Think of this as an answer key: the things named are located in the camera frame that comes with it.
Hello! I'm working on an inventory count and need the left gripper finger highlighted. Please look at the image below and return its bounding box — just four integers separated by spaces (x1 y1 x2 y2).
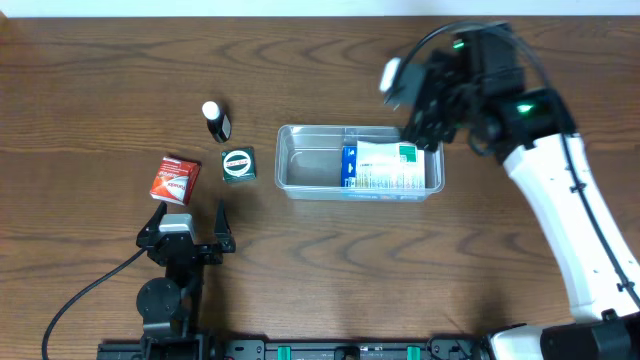
214 200 232 241
144 201 167 235

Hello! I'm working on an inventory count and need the red white Panadol box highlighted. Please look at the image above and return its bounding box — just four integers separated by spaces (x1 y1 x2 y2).
150 156 201 206

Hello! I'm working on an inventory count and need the dark green square box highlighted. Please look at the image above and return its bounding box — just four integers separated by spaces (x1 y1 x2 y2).
221 147 257 184

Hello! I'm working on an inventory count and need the white green medicine box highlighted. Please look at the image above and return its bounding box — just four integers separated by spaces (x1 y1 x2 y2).
356 141 418 167

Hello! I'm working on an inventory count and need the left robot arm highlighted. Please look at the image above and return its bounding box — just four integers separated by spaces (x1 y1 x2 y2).
136 202 236 341

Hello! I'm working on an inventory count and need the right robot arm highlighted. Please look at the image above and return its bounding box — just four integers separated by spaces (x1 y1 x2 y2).
380 21 639 359

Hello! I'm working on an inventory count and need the black bottle white cap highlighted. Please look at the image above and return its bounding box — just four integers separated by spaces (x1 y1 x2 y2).
202 101 231 143

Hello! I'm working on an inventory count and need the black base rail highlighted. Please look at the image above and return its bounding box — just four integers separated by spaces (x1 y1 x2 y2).
96 338 491 360

